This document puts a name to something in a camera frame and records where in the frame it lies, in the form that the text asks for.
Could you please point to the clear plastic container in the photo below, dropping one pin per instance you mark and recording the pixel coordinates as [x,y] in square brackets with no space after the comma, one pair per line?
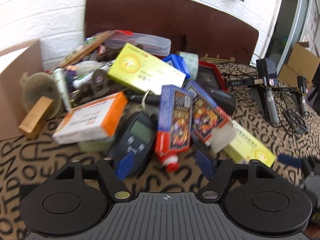
[154,45]

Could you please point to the open cardboard box background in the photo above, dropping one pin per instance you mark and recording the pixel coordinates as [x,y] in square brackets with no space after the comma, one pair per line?
[301,62]

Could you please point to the blue plastic object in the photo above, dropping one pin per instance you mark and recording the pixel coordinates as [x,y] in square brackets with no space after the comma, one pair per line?
[177,62]

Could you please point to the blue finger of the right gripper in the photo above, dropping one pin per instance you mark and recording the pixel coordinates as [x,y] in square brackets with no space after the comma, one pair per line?
[289,161]

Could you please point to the brown cardboard box white inside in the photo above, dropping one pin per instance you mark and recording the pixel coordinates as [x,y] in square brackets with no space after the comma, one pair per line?
[15,61]

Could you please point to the gold small box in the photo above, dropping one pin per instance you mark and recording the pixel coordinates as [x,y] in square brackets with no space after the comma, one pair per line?
[37,117]

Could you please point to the blue red card box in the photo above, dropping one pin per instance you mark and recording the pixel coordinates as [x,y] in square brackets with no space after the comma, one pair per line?
[210,124]
[174,121]

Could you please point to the olive plastic funnel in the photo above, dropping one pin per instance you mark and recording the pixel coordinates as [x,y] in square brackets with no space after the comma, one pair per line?
[37,85]

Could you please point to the red white bottle cap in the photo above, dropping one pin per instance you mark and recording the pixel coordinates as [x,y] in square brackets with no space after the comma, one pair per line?
[170,162]

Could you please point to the chopsticks packet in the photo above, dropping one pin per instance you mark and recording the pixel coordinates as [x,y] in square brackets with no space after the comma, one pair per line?
[86,48]

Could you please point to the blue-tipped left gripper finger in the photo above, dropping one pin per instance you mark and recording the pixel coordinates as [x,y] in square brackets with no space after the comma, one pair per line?
[112,172]

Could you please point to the brown hair claw clip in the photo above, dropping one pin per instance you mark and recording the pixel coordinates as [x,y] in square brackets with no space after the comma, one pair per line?
[97,87]

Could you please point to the black digital scale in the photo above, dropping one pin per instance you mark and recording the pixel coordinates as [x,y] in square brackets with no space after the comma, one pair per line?
[137,135]

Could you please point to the black pouch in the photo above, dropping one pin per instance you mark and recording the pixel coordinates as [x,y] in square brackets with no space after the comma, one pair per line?
[225,100]

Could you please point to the red framed dark box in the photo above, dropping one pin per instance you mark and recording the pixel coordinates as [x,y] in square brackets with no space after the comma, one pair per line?
[209,74]

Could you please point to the orange white medicine box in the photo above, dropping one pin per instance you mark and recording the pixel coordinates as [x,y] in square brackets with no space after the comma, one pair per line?
[95,120]

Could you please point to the open blue red card box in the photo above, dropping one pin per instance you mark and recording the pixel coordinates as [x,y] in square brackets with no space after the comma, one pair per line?
[210,124]

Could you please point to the dark brown wooden board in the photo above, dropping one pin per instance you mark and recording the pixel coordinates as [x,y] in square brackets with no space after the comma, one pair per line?
[191,26]

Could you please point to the yellow green medicine box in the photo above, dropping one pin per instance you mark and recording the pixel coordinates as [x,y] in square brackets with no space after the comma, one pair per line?
[140,71]
[245,147]

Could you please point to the pale green small box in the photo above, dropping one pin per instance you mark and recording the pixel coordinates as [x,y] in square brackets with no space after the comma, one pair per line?
[100,145]

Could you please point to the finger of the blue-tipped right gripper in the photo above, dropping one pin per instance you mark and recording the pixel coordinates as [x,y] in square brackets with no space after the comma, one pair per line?
[218,173]

